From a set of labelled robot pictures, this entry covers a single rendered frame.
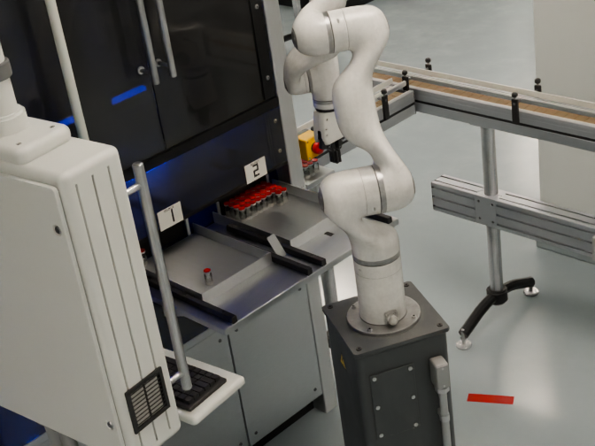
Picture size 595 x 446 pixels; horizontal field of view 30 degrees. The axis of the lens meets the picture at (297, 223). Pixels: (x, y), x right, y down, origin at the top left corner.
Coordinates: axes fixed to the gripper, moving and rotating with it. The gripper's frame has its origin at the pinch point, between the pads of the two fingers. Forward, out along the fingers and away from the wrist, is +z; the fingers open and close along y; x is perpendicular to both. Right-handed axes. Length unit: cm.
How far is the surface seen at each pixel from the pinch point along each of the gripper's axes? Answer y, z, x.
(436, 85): -89, 17, -35
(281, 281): 33.9, 22.3, 7.5
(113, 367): 101, 2, 27
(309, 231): 12.3, 19.6, -2.0
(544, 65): -144, 27, -25
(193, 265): 42, 22, -21
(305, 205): -2.2, 22.1, -17.9
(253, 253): 28.4, 21.2, -9.1
